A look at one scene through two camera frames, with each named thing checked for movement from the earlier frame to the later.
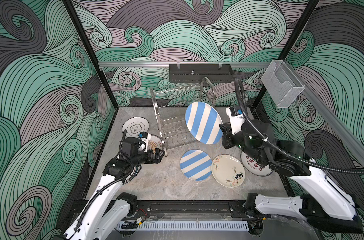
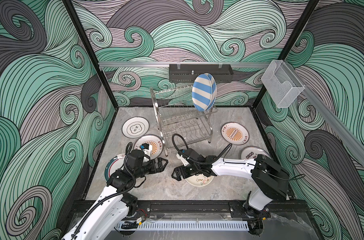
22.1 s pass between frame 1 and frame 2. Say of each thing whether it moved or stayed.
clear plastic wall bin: stayed
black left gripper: moved
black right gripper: moved
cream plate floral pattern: moved
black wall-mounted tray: stayed
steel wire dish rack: stayed
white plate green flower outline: stayed
